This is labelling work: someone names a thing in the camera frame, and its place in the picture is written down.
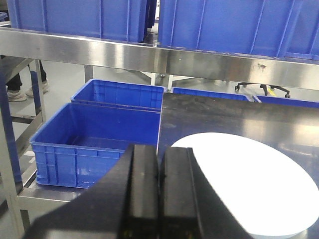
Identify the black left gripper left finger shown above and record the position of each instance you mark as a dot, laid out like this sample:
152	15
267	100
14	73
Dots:
123	204

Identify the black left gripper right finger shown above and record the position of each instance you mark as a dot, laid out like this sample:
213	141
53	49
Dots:
189	206

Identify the pale blue round plate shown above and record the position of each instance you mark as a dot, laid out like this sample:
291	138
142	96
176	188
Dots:
270	195

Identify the stainless steel shelf rack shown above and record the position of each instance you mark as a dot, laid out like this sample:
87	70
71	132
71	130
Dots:
294	130

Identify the blue crate lower front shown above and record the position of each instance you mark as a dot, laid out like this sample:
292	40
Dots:
80	143

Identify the blue crate lower rear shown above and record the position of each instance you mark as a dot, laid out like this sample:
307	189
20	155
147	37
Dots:
120	95

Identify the blue crate behind table middle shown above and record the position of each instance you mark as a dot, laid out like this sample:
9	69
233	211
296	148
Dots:
212	94

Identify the blue crate behind table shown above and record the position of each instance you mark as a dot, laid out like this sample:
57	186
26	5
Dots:
212	94
286	101

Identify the black office chair base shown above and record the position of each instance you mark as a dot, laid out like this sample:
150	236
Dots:
266	88

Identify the blue crate behind table right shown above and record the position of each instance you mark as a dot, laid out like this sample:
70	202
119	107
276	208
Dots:
286	101

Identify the person legs with sneakers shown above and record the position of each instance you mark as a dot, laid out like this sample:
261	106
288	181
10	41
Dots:
14	92

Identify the blue crate upper left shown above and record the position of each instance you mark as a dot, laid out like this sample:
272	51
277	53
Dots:
122	20

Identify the blue crate upper right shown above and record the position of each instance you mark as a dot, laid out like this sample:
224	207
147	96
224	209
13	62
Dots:
274	28

